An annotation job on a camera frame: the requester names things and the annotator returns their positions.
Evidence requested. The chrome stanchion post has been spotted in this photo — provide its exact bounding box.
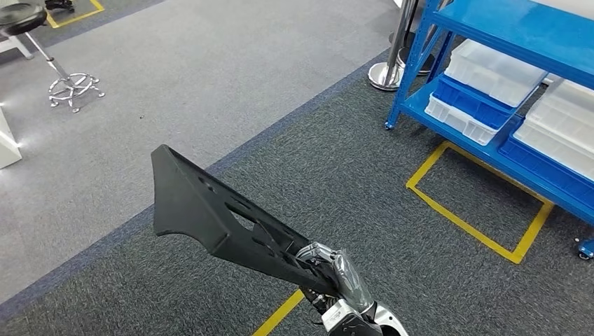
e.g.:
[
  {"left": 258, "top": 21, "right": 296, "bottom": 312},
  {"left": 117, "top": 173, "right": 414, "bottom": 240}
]
[
  {"left": 389, "top": 29, "right": 437, "bottom": 76},
  {"left": 368, "top": 0, "right": 419, "bottom": 91}
]

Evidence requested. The white cabinet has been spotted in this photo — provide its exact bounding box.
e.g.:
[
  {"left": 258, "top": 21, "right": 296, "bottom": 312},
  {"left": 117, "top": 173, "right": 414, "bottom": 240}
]
[{"left": 0, "top": 106, "right": 22, "bottom": 170}]

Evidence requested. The black plastic plate part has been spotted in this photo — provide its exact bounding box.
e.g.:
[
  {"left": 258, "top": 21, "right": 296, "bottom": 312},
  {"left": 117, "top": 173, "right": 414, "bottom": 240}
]
[{"left": 151, "top": 144, "right": 342, "bottom": 296}]

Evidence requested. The blue plastic bin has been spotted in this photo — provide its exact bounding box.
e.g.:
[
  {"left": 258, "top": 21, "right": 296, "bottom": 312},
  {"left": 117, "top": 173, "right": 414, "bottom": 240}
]
[
  {"left": 432, "top": 73, "right": 516, "bottom": 131},
  {"left": 499, "top": 136, "right": 594, "bottom": 209}
]

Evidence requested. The black stool with chrome base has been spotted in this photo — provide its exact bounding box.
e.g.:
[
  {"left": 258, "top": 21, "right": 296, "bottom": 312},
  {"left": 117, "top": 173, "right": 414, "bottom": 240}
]
[{"left": 0, "top": 2, "right": 105, "bottom": 113}]

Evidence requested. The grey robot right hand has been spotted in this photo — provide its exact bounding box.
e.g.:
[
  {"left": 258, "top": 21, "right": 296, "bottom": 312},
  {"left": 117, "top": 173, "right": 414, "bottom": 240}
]
[{"left": 295, "top": 241, "right": 375, "bottom": 315}]

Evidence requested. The black chair base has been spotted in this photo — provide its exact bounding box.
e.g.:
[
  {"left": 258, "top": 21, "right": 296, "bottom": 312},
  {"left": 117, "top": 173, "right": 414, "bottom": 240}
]
[{"left": 45, "top": 0, "right": 75, "bottom": 14}]

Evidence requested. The blue metal shelf rack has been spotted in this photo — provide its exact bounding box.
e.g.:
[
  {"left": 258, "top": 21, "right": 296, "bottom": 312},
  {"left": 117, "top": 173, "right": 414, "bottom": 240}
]
[{"left": 384, "top": 0, "right": 594, "bottom": 228}]

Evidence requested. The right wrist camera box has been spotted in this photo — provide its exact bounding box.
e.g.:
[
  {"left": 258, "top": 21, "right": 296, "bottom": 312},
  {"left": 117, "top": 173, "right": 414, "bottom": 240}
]
[{"left": 320, "top": 299, "right": 386, "bottom": 336}]

